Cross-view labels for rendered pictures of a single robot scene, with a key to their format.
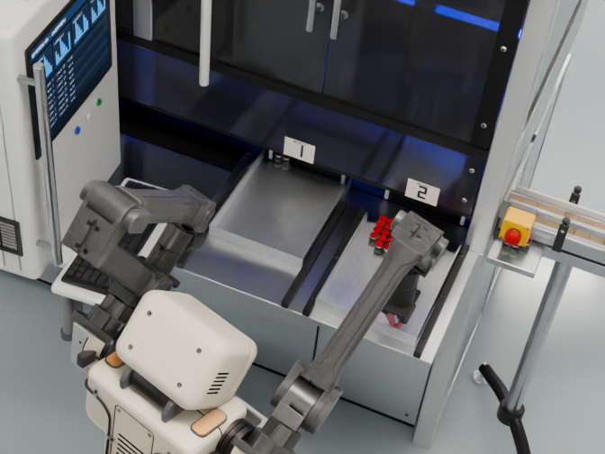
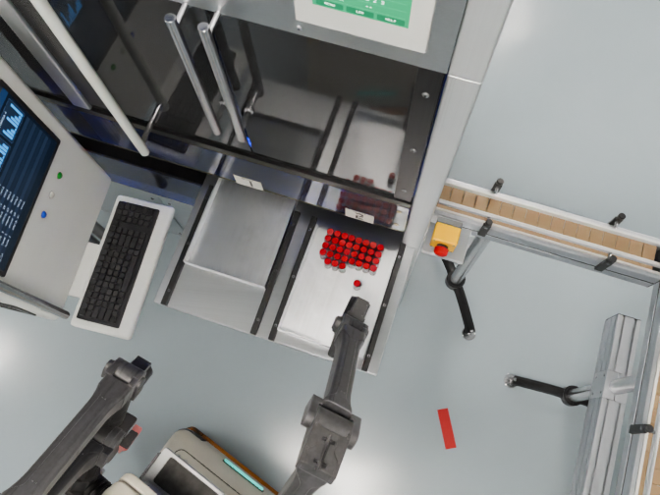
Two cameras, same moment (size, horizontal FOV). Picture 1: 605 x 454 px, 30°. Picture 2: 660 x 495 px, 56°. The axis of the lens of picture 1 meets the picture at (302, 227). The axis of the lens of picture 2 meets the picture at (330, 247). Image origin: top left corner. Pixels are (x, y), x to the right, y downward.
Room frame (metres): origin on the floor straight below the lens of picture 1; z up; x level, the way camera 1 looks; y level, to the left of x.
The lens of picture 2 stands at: (1.51, -0.26, 2.70)
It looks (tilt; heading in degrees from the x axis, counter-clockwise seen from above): 73 degrees down; 5
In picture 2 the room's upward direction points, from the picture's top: 5 degrees counter-clockwise
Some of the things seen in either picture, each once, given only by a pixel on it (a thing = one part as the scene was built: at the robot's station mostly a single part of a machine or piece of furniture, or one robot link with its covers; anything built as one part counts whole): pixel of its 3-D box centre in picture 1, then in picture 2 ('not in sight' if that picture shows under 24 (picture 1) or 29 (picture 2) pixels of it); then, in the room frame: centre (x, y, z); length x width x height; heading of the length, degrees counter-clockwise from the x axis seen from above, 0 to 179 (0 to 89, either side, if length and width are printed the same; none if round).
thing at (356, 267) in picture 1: (389, 276); (338, 289); (1.94, -0.23, 0.90); 0.34 x 0.26 x 0.04; 161
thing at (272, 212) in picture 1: (282, 204); (244, 224); (2.15, 0.06, 0.90); 0.34 x 0.26 x 0.04; 162
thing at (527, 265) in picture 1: (517, 250); (448, 237); (2.11, -0.56, 0.87); 0.14 x 0.13 x 0.02; 162
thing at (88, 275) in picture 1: (120, 233); (118, 261); (2.05, 0.47, 0.82); 0.40 x 0.14 x 0.02; 166
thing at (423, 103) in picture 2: (493, 86); (408, 170); (2.10, -0.39, 1.40); 0.04 x 0.01 x 0.80; 72
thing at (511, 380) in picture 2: not in sight; (568, 396); (1.69, -1.15, 0.07); 0.50 x 0.08 x 0.14; 72
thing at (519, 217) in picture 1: (518, 224); (445, 235); (2.08, -0.54, 1.00); 0.08 x 0.07 x 0.07; 162
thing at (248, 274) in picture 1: (330, 250); (290, 263); (2.03, -0.08, 0.87); 0.70 x 0.48 x 0.02; 72
